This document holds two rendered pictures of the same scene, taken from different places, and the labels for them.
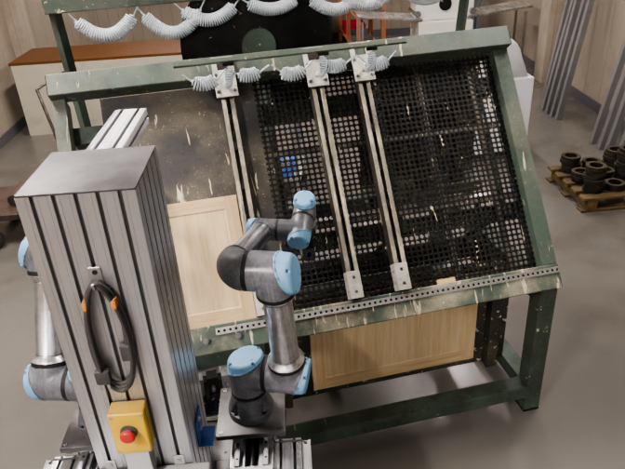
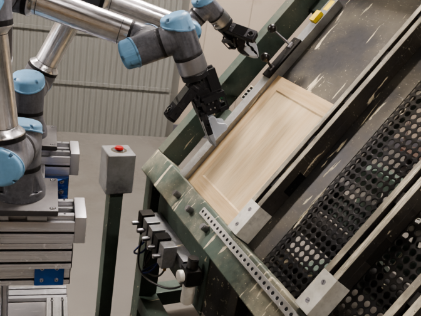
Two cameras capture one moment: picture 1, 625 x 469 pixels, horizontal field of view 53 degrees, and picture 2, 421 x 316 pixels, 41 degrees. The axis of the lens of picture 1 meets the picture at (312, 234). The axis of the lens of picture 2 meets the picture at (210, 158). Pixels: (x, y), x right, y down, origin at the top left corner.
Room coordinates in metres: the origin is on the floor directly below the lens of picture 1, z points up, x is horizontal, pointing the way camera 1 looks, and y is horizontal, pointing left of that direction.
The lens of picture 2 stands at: (1.64, -1.33, 1.82)
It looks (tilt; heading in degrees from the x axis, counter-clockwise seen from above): 21 degrees down; 73
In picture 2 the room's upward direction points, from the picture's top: 9 degrees clockwise
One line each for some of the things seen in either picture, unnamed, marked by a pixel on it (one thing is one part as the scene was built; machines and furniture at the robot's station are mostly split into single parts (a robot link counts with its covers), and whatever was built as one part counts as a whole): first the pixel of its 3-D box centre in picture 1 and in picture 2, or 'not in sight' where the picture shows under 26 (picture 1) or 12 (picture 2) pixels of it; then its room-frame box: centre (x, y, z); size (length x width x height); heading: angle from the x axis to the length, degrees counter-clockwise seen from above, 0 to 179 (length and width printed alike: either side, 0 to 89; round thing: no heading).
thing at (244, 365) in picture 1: (248, 370); (19, 141); (1.54, 0.23, 1.20); 0.13 x 0.12 x 0.14; 78
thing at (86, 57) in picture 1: (132, 84); not in sight; (8.16, 2.23, 0.46); 2.67 x 0.86 x 0.92; 91
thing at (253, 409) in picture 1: (249, 397); (19, 177); (1.54, 0.24, 1.09); 0.15 x 0.15 x 0.10
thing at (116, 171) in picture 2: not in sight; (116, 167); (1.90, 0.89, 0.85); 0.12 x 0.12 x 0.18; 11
